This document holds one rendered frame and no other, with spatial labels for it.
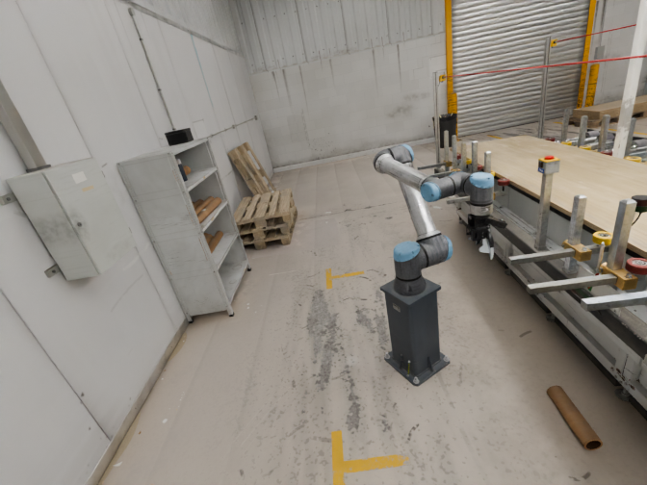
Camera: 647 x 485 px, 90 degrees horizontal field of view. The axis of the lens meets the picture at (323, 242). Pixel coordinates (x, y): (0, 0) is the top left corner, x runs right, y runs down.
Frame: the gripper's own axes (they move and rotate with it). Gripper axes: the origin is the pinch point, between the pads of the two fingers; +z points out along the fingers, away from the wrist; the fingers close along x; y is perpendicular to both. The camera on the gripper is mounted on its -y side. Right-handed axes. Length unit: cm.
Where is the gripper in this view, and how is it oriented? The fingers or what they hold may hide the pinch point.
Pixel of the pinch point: (484, 251)
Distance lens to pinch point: 167.6
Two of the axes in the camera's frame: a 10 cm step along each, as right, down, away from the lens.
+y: -9.8, 1.7, 0.7
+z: 1.9, 8.9, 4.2
